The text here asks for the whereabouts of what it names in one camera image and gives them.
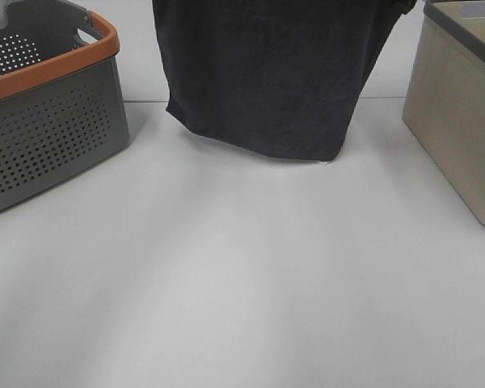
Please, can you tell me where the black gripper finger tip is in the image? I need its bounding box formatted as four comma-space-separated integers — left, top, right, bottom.
391, 0, 415, 15

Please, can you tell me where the dark grey towel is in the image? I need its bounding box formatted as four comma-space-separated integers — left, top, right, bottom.
153, 0, 402, 162

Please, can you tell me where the beige basket with grey rim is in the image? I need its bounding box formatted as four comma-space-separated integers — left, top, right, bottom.
403, 1, 485, 227

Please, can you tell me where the grey basket with orange rim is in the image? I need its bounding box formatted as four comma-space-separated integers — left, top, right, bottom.
0, 1, 129, 212

